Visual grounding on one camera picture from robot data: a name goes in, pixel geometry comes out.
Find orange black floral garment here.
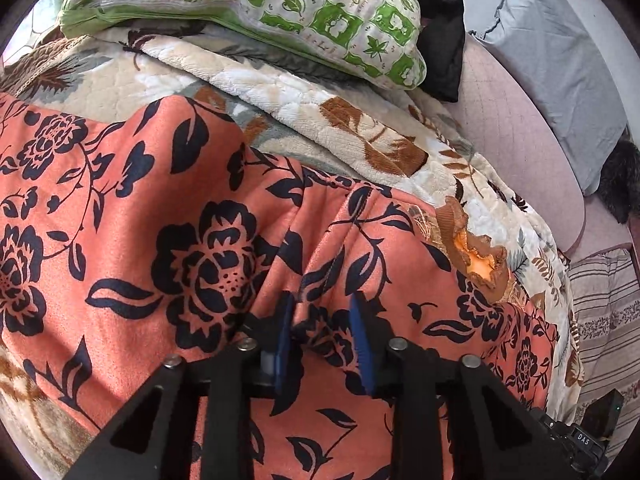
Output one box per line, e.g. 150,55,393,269
1,95,556,479

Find striped floral cushion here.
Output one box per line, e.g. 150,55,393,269
568,249,640,458

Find pink quilted backrest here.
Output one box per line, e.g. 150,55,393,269
570,195,639,261

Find dark furry cloth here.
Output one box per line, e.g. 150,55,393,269
597,139,640,224

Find cream leaf pattern blanket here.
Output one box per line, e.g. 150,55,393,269
1,22,582,479

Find pink quilted bolster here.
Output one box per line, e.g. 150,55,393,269
446,36,585,254

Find grey pillow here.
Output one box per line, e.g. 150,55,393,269
477,0,627,196

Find green white patterned pillow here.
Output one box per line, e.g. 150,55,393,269
61,0,426,90

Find black cloth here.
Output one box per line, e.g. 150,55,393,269
416,0,466,103

